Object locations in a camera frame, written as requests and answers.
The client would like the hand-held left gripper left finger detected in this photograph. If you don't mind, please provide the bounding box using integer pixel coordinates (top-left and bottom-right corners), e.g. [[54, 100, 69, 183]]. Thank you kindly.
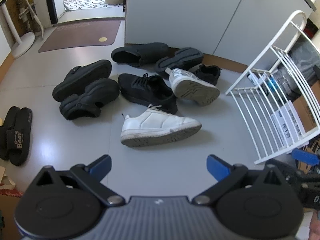
[[36, 154, 126, 207]]

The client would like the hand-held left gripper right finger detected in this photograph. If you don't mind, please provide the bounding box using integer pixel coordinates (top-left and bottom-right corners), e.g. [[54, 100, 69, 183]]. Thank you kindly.
[[192, 154, 284, 207]]

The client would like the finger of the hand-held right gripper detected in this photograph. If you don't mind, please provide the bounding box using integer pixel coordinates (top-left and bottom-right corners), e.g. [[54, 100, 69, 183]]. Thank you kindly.
[[292, 148, 320, 166]]

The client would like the black chunky clog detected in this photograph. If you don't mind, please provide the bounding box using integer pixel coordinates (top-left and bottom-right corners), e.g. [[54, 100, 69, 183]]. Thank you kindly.
[[154, 47, 205, 78], [59, 78, 120, 121]]

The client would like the white lace-up sneaker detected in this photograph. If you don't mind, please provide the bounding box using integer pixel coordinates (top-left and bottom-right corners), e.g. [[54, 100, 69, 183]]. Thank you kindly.
[[120, 104, 202, 147], [169, 67, 221, 107]]

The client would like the black lace-up sneaker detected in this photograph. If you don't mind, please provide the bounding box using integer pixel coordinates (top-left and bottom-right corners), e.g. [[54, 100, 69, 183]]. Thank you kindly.
[[189, 64, 222, 86], [117, 73, 178, 115]]

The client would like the black buckle clog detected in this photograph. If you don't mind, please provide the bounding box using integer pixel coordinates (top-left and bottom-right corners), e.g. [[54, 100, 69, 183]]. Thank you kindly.
[[111, 42, 170, 67], [52, 59, 112, 102]]

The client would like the white shoe rack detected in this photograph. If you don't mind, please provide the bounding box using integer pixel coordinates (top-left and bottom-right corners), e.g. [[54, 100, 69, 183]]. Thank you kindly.
[[224, 10, 320, 165]]

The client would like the person's right hand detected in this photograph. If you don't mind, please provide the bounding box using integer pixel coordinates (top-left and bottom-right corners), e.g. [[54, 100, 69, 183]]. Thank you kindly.
[[309, 211, 320, 240]]

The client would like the brown paper bag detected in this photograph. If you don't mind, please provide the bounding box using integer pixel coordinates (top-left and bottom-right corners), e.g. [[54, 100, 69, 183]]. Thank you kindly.
[[295, 140, 320, 175]]

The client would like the brown and white carton box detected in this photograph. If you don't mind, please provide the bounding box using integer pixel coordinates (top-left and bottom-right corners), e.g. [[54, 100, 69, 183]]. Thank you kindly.
[[271, 90, 320, 153]]

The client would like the clear plastic water bottle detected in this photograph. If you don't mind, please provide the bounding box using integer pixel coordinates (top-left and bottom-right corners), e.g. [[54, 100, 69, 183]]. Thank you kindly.
[[269, 69, 300, 98]]

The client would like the black printed slide sandal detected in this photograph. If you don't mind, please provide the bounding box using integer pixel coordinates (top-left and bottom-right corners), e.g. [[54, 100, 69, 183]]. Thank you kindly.
[[9, 107, 33, 167], [0, 106, 21, 161]]

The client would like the red printed bag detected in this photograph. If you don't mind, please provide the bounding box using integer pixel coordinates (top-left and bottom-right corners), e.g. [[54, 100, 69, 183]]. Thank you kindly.
[[0, 189, 23, 198]]

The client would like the large cardboard box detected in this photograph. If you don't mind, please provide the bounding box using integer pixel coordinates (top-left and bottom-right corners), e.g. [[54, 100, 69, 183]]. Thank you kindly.
[[0, 195, 24, 230]]

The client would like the grey plastic bag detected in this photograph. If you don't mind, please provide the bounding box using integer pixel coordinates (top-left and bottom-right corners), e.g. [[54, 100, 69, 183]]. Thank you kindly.
[[287, 34, 320, 80]]

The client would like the brown doormat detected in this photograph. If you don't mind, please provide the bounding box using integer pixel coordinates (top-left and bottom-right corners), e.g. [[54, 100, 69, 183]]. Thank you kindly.
[[38, 20, 122, 53]]

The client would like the white fan stand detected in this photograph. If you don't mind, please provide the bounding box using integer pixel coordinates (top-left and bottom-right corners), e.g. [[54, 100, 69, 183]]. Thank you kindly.
[[0, 0, 35, 59]]

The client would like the white cabinet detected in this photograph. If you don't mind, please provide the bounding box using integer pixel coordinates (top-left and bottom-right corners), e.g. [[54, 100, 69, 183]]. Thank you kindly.
[[124, 0, 318, 78]]

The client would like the black door frame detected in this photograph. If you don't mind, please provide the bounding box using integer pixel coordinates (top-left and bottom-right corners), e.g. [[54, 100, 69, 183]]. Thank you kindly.
[[48, 0, 60, 26]]

